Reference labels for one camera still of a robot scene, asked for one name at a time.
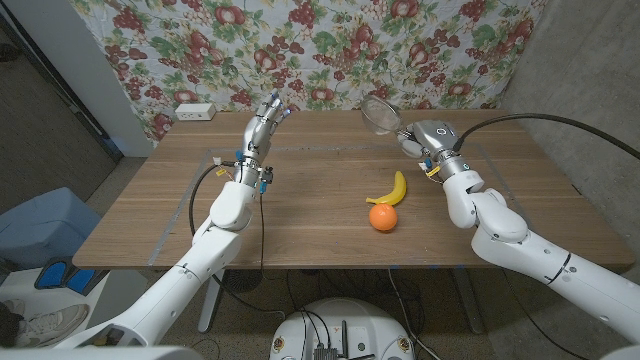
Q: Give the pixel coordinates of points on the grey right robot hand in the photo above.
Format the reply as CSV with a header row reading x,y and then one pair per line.
x,y
435,137

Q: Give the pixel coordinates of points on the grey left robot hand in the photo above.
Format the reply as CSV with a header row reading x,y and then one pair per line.
x,y
259,134

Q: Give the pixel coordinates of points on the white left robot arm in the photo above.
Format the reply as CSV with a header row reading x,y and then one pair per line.
x,y
200,260

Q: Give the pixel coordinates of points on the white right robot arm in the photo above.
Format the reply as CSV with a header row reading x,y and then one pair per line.
x,y
505,230

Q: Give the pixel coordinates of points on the yellow banana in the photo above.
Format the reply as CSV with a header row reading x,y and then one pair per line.
x,y
397,192

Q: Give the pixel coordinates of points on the white power strip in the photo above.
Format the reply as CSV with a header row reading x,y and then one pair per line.
x,y
195,111

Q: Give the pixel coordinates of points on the orange fruit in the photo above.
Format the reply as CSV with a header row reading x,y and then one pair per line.
x,y
383,217

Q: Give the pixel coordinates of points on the black round disc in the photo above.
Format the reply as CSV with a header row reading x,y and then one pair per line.
x,y
245,282

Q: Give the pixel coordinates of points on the white table leg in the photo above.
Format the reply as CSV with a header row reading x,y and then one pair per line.
x,y
470,305
210,305

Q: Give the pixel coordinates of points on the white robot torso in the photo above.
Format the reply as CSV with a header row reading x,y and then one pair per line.
x,y
345,325

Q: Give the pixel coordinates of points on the blue-grey storage bin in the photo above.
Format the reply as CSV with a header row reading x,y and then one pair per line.
x,y
45,225

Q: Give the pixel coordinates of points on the black item with blue pads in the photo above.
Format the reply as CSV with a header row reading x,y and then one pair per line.
x,y
55,275

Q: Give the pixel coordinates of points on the white sneaker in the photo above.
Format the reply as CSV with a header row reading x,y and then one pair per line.
x,y
55,325
12,306

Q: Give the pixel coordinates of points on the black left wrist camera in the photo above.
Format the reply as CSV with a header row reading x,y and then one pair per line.
x,y
266,176

